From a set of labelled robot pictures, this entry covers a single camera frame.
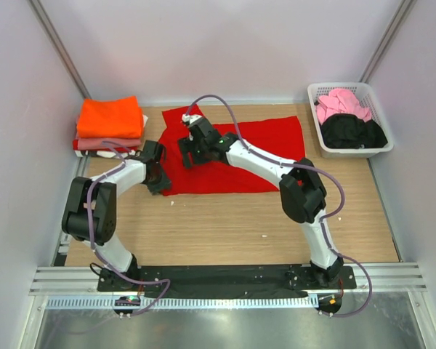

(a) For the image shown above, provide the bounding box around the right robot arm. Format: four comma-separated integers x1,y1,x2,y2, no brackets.
178,114,344,288

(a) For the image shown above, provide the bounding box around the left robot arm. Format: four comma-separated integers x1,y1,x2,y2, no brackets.
62,140,171,291

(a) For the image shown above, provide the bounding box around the folded orange t shirt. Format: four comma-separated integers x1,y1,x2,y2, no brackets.
76,96,144,139

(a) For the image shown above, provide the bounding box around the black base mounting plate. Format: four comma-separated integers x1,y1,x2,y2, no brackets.
97,262,358,294

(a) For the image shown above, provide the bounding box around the black t shirt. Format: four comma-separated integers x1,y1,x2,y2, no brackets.
320,113,388,149

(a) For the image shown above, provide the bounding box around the white plastic laundry basket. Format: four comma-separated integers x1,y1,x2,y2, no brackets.
307,82,394,159

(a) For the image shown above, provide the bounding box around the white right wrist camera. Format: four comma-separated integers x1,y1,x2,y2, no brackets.
181,114,204,128

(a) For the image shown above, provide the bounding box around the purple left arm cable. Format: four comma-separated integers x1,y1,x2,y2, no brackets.
83,140,172,334

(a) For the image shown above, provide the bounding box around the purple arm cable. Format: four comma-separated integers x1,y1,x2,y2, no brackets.
83,140,172,334
183,94,374,320

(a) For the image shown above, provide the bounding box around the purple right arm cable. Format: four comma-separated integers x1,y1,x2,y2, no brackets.
183,94,374,320

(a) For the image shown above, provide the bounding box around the aluminium rail frame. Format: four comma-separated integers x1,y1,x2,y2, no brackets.
28,156,106,296

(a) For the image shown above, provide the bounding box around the slotted white cable duct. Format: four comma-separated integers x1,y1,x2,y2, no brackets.
45,294,318,311

